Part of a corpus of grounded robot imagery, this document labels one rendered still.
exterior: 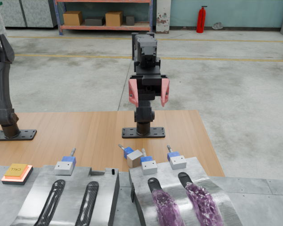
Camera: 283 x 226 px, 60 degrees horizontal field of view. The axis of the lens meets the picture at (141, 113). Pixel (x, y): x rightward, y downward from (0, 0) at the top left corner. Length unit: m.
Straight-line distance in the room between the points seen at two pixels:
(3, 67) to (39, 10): 5.12
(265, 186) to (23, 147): 0.98
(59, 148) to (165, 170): 0.48
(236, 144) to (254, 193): 1.53
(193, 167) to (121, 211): 0.29
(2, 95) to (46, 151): 0.29
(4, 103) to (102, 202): 0.62
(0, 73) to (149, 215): 0.82
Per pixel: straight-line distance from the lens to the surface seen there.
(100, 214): 0.75
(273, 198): 0.99
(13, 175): 1.01
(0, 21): 4.56
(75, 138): 1.15
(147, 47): 0.64
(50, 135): 1.21
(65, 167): 0.85
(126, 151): 0.98
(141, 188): 0.84
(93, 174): 0.88
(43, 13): 6.23
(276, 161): 2.44
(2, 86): 1.17
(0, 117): 1.17
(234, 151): 2.39
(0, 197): 1.01
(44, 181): 0.87
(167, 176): 0.88
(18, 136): 1.24
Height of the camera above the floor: 1.50
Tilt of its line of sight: 33 degrees down
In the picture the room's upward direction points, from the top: straight up
